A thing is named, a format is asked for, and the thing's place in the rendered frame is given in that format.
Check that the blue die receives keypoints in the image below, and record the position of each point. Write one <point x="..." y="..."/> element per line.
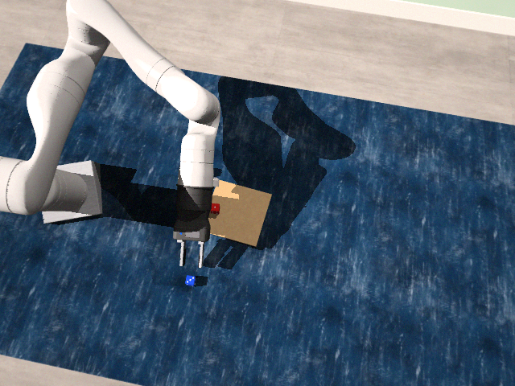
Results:
<point x="190" y="280"/>

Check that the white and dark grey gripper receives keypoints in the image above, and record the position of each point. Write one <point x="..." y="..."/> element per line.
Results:
<point x="194" y="202"/>

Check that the tan square mat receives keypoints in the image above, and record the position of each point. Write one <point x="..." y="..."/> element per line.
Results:
<point x="242" y="213"/>

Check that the red die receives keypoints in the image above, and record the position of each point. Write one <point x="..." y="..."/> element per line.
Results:
<point x="215" y="208"/>

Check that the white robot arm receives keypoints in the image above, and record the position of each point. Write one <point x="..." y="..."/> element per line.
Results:
<point x="58" y="92"/>

